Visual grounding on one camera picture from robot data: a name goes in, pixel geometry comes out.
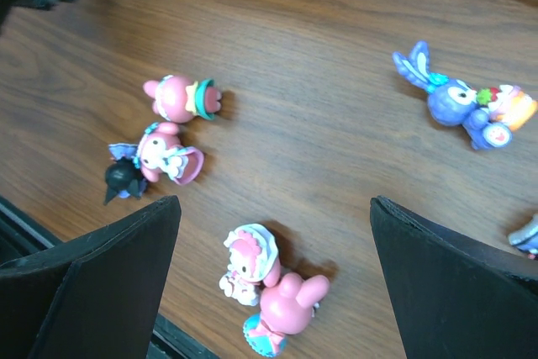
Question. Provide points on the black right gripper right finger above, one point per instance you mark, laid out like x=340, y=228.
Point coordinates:
x=453, y=296

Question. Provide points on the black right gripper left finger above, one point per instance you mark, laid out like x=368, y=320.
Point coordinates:
x=84, y=283

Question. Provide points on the purple bunny holding cake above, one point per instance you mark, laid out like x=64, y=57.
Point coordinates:
x=489, y=115

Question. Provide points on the black imp toy right upper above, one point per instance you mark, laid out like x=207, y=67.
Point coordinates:
x=525, y=238

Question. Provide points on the black imp toy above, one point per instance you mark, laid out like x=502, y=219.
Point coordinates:
x=123, y=180
x=525, y=238

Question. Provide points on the black imp toy left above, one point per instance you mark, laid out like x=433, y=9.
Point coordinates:
x=123, y=180

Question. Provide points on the pink bunny frilly dress toy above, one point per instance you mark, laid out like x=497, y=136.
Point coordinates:
x=160, y=152

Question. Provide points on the pink bunny white bonnet toy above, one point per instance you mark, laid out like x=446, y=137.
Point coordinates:
x=253, y=263

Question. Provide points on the pink bunny blue skirt toy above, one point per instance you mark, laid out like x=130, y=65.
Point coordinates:
x=285, y=309

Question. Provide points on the pink bunny green hat toy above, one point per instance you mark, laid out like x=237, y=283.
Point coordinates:
x=180, y=99

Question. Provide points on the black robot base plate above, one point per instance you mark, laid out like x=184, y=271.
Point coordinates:
x=105, y=291

